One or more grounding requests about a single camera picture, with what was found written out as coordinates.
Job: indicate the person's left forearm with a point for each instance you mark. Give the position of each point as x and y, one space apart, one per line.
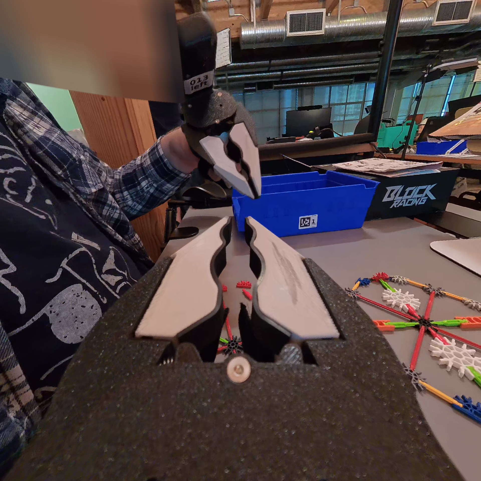
150 180

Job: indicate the brown wooden furniture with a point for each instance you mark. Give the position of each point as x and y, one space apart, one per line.
112 131

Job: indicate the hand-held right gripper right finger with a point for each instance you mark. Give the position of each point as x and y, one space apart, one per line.
297 297

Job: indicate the silver air duct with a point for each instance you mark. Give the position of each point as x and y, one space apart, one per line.
353 22

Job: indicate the person's left hand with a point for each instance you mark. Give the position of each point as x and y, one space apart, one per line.
180 150

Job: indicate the black printed box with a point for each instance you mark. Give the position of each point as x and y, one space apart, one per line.
409 195

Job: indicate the colourful toy wheel construction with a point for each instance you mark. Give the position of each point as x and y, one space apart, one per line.
402 298

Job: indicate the black light stand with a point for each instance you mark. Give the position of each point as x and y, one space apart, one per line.
417 112

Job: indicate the printed paper sheets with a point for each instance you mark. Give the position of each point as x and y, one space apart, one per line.
387 165

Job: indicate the white air vent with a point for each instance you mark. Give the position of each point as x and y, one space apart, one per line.
305 21
453 11

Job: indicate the black office chair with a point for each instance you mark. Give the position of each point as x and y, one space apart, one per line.
195 203

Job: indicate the small red connector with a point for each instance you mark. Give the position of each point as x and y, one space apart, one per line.
244 284

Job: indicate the black metal pole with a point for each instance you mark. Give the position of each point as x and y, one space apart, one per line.
387 67

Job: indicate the small red toy rod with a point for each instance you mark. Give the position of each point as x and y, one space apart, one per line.
247 294

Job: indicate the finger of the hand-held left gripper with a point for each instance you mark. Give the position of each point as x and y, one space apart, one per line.
246 146
221 161

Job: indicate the black round toy connector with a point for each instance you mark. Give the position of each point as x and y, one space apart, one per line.
232 345

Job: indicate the long red toy rod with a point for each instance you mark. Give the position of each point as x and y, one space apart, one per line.
227 319

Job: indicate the white printed wall sheet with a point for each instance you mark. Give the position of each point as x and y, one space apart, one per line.
223 49

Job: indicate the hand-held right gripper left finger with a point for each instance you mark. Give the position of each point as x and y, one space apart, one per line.
180 297

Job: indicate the black computer monitor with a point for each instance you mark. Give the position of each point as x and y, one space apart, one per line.
308 120

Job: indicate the teal machine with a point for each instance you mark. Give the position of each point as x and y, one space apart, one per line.
398 133

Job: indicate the blue plastic bin with tag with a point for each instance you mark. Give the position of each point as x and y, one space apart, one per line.
300 206

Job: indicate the small blue storage bin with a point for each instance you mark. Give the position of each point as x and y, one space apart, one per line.
439 147

